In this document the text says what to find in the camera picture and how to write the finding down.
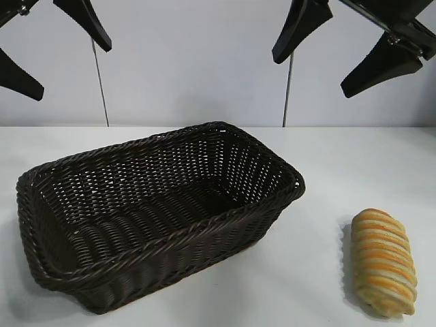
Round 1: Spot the long striped twisted bread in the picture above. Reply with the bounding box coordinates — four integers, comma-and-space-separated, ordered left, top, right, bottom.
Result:
350, 207, 418, 323

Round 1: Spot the dark brown wicker basket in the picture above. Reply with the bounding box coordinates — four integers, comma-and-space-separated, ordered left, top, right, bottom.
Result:
15, 121, 306, 311

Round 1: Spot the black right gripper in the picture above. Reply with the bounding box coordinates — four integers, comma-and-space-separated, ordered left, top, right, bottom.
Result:
271, 0, 436, 99

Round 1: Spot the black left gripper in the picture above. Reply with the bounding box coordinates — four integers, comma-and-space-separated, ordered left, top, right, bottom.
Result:
0, 0, 113, 102

